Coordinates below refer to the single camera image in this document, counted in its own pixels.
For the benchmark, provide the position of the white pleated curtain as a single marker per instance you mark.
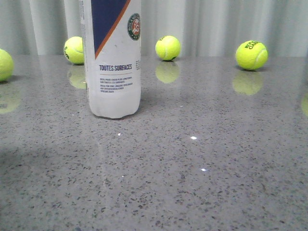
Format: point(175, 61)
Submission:
point(204, 27)

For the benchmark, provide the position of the yellow Roland Garros tennis ball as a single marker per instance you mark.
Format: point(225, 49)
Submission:
point(251, 55)

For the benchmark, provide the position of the yellow tennis ball far left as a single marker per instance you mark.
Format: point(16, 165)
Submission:
point(6, 65)

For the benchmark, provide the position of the yellow Wilson tennis ball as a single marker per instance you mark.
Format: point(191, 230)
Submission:
point(73, 50)
point(168, 48)

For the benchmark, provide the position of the white blue tennis ball can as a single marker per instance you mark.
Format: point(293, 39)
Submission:
point(112, 52)

